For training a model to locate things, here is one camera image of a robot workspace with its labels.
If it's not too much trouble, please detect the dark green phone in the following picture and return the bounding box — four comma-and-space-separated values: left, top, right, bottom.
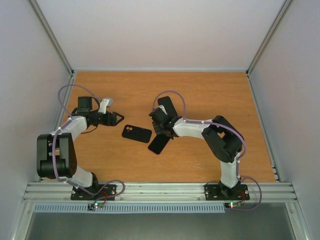
158, 96, 178, 118

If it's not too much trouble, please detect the aluminium front rail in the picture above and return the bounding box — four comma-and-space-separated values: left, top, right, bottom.
22, 181, 298, 203

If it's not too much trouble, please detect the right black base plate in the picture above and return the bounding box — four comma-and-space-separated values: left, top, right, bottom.
203, 182, 250, 201

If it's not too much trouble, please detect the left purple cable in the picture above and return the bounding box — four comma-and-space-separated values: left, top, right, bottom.
52, 84, 125, 201

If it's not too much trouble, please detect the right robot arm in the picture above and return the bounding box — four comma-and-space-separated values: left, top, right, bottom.
148, 105, 245, 199

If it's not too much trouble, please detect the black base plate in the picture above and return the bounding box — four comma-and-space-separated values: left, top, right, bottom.
203, 182, 250, 201
70, 184, 117, 201

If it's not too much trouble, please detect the pink phone black screen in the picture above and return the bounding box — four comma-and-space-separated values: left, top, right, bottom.
148, 134, 171, 155

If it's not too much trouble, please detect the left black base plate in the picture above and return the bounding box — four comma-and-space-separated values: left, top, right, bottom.
70, 184, 117, 201

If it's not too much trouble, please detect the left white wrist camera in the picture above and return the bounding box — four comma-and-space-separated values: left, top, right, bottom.
98, 97, 114, 114

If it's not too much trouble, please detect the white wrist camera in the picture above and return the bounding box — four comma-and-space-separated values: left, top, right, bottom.
160, 105, 168, 115
98, 97, 114, 114

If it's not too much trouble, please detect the black phone case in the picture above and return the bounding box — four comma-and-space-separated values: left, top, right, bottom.
157, 96, 179, 118
121, 124, 152, 144

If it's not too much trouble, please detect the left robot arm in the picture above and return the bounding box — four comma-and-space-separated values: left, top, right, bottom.
36, 96, 124, 199

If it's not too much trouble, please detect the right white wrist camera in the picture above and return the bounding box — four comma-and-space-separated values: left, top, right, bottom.
160, 105, 168, 115

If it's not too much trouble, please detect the grey slotted cable duct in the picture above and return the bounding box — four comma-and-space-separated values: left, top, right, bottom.
33, 203, 225, 214

